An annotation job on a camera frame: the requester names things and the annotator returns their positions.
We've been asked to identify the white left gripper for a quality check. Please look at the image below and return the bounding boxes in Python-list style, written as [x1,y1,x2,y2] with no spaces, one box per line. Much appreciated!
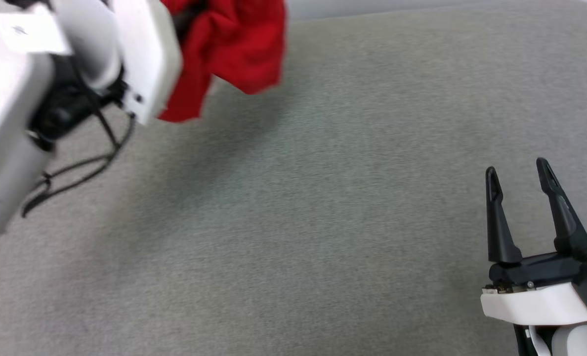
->
[111,0,183,126]

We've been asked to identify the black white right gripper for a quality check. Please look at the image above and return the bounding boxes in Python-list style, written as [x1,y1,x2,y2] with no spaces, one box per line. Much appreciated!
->
[480,157,587,327]

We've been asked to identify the red and white garment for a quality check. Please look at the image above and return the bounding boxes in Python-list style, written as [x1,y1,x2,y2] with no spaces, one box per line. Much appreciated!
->
[156,0,288,123]

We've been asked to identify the grey fabric sofa cushion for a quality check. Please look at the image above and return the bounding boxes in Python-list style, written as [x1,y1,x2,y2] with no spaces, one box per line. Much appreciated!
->
[0,0,587,356]

